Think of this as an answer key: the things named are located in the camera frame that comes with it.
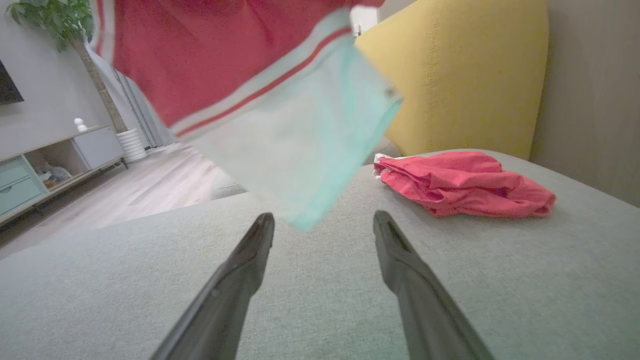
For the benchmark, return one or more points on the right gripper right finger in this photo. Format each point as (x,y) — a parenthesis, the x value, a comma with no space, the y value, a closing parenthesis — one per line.
(420,300)

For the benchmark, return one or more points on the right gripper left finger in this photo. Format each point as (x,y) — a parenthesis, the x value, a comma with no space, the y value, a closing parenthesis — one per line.
(225,300)

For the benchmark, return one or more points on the red and white striped garment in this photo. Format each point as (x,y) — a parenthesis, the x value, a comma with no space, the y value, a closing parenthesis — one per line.
(200,60)

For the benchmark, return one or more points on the red garment with white bands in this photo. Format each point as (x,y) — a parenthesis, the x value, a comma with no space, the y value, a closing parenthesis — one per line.
(465,185)

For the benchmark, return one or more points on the grey fabric sofa chaise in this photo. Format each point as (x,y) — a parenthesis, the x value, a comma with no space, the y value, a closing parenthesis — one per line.
(325,310)

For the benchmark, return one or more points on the white ribbed plant pot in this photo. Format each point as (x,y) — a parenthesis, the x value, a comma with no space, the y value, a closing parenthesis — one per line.
(132,145)

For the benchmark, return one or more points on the white and teal TV cabinet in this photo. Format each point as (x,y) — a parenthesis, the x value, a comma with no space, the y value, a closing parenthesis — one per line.
(95,147)

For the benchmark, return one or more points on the white sliding door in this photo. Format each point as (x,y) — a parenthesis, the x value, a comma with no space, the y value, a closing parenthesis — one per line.
(142,115)

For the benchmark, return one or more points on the clutter in cabinet shelf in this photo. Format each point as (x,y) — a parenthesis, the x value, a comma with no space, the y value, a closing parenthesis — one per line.
(52,175)

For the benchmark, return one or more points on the small white figurine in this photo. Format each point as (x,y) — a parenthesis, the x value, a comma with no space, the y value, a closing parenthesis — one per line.
(80,125)

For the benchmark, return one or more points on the yellow cushion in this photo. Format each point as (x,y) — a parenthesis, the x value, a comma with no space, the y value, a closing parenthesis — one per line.
(465,75)

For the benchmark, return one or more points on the black television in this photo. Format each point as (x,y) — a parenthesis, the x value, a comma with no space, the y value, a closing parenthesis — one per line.
(9,85)

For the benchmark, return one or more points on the green potted tree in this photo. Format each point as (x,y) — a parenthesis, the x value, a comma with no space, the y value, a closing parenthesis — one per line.
(55,20)

